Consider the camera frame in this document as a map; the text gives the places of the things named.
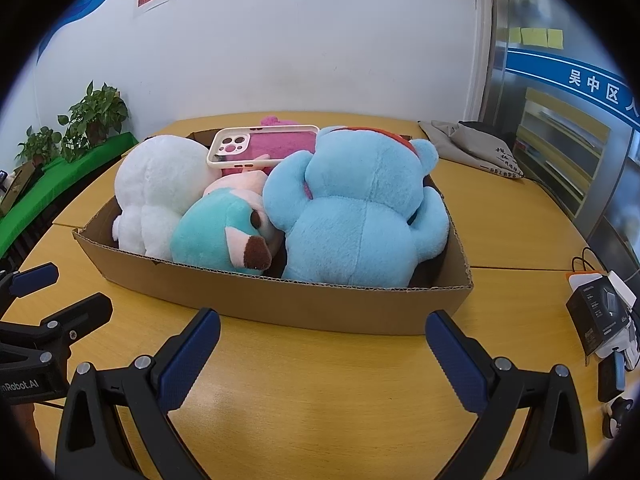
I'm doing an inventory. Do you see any wooden desktop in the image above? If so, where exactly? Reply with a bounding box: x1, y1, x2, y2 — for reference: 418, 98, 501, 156
15, 110, 640, 480

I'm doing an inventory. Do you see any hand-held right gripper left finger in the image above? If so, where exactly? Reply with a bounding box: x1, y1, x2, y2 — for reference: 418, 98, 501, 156
55, 306, 222, 480

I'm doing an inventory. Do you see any black and blue device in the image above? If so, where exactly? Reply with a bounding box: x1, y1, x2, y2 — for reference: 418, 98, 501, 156
597, 352, 627, 404

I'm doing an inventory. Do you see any blue door banner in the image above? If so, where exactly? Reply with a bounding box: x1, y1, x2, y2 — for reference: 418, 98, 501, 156
505, 47, 640, 132

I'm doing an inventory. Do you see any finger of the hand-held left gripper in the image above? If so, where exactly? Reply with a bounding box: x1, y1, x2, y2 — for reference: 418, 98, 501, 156
0, 263, 60, 311
0, 293, 114, 366

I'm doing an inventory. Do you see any black and white figurine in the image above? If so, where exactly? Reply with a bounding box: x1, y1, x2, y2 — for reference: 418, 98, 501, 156
601, 394, 637, 439

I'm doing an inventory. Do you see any small potted green plant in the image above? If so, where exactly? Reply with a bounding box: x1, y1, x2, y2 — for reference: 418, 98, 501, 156
17, 126, 64, 169

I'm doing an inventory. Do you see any brown cardboard box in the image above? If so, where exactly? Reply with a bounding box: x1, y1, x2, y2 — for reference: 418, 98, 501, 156
72, 129, 475, 337

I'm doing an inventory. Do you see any white plush toy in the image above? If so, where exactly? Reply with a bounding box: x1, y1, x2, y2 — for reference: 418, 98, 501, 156
111, 135, 224, 261

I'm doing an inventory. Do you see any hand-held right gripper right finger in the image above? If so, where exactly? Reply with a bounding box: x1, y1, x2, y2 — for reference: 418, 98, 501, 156
425, 310, 591, 480

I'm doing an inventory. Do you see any grey cloth bag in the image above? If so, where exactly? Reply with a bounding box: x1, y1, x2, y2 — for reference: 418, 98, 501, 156
417, 120, 526, 181

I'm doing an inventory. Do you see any pink and teal pig plush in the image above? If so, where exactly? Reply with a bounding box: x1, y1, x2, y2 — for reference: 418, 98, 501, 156
171, 170, 282, 277

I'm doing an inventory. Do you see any large potted green plant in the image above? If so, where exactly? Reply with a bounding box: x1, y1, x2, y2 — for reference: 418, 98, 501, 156
57, 80, 130, 163

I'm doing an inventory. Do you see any black cable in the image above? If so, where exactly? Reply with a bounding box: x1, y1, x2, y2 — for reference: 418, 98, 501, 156
572, 247, 602, 274

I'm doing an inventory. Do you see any light blue plush bear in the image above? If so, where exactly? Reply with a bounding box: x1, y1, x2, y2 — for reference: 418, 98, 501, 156
262, 125, 451, 289

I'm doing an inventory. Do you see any black product box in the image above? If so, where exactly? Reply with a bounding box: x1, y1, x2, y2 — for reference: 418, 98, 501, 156
566, 275, 633, 359

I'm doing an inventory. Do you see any white and orange power bank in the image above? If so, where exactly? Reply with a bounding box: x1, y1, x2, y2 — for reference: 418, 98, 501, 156
569, 269, 637, 307

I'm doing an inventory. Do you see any green shelf cover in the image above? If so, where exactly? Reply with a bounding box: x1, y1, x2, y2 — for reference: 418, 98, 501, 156
0, 132, 140, 257

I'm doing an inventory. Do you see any magenta plush bear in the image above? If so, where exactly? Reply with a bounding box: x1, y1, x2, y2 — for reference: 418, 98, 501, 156
222, 115, 321, 179

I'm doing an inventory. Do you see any cream clear phone case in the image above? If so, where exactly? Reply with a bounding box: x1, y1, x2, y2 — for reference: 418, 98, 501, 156
206, 125, 321, 170

